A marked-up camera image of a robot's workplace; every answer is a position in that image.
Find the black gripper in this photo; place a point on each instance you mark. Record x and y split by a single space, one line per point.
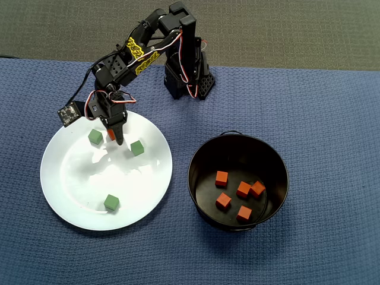
116 126

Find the white round plate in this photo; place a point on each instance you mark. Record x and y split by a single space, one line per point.
89 184

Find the blue woven table cloth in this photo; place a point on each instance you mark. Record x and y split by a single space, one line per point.
297 118

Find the green cube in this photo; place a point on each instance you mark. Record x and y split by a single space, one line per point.
111 202
137 148
95 137

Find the black camera circuit board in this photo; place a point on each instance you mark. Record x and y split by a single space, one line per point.
69 115

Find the red cube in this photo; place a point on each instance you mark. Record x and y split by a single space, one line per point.
223 201
244 213
243 189
221 178
257 188
111 135

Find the black metal bucket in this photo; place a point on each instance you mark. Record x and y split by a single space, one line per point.
205 166

